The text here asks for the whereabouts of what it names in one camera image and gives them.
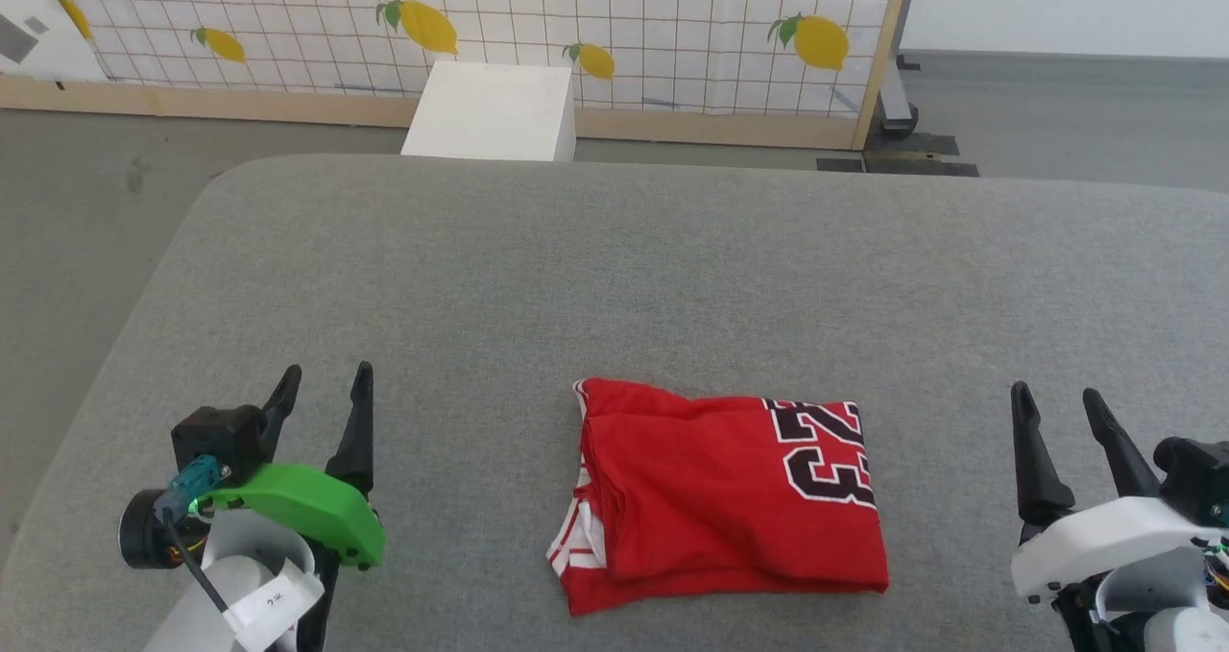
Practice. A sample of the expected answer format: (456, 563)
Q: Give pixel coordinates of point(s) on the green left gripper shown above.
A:
(307, 508)

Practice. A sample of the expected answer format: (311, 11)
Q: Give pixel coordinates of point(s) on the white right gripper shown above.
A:
(1104, 537)

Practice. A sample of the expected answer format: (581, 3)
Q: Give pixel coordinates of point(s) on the red and white basketball jersey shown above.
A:
(720, 508)

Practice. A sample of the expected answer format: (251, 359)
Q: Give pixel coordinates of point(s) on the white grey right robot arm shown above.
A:
(1162, 614)

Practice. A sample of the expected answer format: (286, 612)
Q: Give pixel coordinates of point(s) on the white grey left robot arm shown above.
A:
(206, 614)

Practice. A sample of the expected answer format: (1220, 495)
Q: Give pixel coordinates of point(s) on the white paper label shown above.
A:
(274, 606)

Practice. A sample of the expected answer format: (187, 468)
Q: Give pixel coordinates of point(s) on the black floor plate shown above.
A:
(903, 157)

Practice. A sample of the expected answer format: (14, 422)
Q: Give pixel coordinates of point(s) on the white box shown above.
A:
(494, 109)

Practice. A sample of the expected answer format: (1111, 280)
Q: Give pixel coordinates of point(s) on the grey metal panel stand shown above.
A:
(898, 95)

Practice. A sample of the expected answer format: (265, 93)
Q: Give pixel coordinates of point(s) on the lemon print grid partition panel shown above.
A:
(576, 9)

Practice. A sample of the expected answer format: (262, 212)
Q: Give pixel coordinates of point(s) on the grey terrazzo print panel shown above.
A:
(38, 18)

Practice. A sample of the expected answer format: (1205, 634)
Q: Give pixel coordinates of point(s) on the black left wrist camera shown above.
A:
(216, 436)

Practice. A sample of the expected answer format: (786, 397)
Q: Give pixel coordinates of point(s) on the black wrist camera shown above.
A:
(1195, 479)
(216, 436)

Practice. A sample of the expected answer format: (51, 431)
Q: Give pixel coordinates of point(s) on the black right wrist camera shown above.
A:
(1195, 479)

